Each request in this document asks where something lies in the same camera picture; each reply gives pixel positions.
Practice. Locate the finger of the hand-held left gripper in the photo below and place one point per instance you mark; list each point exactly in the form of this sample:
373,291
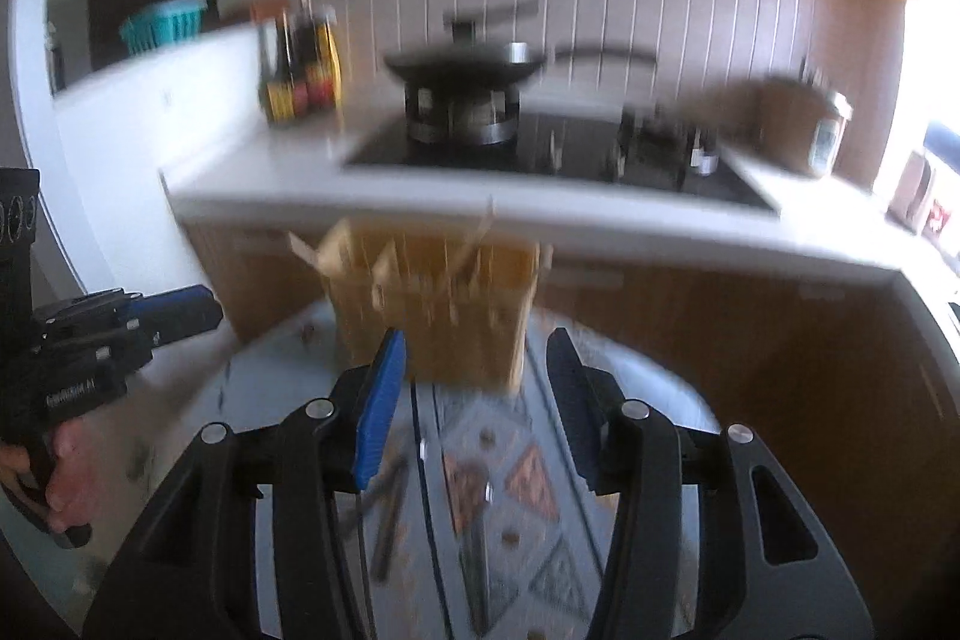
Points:
187,323
176,301

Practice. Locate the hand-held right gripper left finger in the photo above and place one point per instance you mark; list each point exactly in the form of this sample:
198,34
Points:
379,407

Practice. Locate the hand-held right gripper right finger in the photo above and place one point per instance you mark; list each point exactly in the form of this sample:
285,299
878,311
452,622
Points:
577,415

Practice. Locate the yellow slotted utensil basket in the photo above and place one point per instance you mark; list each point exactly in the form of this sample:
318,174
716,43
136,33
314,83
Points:
435,317

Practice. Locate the person's left hand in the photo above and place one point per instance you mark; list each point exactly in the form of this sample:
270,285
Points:
67,486

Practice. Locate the patterned tablecloth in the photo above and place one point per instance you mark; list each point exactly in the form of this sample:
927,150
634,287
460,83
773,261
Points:
525,475

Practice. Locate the wooden kitchen base cabinet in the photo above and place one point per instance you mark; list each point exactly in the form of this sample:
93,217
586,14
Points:
750,340

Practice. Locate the slim dark sauce bottle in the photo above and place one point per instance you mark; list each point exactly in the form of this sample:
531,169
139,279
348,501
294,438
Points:
281,78

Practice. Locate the black gas cooktop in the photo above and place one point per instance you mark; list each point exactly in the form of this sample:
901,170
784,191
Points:
562,153

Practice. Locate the teal plastic basket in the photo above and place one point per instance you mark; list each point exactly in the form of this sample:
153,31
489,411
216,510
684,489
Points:
165,25

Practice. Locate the large dark sauce bottle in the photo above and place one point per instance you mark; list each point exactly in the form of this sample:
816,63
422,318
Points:
319,63

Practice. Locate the brown box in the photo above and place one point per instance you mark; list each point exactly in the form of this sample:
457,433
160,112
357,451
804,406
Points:
266,10

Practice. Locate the black wok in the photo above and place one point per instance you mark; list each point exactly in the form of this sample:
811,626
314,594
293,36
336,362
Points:
465,59

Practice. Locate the beige rice cooker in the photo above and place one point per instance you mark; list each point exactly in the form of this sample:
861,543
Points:
806,123

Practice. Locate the white kettle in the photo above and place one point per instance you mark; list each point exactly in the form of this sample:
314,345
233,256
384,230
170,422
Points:
911,194

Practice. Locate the red and white packet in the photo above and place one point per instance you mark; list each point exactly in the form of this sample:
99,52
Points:
937,216

